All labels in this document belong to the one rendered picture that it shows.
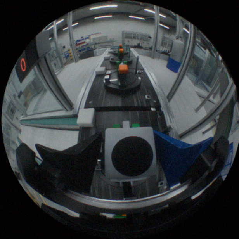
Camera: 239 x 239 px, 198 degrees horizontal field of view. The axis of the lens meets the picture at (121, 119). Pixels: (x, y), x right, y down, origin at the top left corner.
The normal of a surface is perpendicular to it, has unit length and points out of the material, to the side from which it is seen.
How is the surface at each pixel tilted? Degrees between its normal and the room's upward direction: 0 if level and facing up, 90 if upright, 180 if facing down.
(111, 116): 0
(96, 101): 0
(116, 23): 90
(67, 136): 0
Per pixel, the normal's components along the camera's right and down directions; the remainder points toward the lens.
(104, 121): 0.00, -0.46
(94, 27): 0.18, 0.87
